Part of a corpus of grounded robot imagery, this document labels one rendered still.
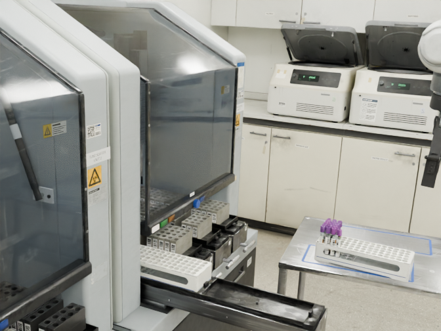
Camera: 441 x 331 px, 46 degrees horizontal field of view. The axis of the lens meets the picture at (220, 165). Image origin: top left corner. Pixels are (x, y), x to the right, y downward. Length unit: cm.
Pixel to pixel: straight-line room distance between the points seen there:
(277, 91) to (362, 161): 77
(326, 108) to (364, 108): 25
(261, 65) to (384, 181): 148
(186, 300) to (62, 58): 75
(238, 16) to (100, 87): 297
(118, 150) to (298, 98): 250
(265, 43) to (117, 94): 320
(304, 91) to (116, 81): 251
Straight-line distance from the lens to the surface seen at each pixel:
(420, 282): 175
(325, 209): 385
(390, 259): 171
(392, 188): 370
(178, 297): 156
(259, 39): 446
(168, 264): 160
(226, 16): 421
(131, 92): 138
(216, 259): 183
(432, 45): 113
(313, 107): 370
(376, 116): 363
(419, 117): 360
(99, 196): 132
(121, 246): 146
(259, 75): 448
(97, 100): 127
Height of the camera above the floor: 158
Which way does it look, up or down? 16 degrees down
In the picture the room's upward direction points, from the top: 2 degrees clockwise
